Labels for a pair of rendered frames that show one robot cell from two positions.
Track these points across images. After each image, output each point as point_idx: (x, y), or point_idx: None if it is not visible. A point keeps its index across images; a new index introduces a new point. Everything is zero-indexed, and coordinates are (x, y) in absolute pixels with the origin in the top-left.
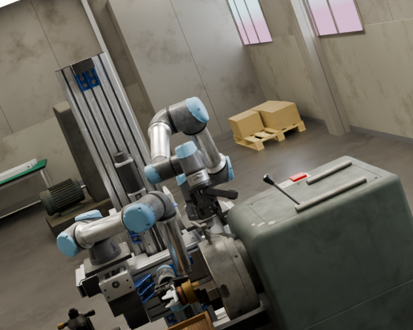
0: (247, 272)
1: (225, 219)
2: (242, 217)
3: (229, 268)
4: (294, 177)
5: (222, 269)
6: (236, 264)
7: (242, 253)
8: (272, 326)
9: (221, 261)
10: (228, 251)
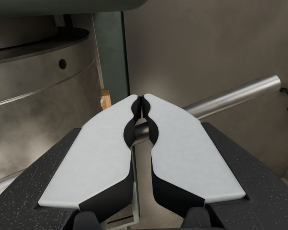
0: (88, 39)
1: (240, 146)
2: None
3: (85, 89)
4: None
5: (86, 107)
6: (80, 68)
7: (2, 34)
8: (59, 16)
9: (71, 110)
10: (41, 90)
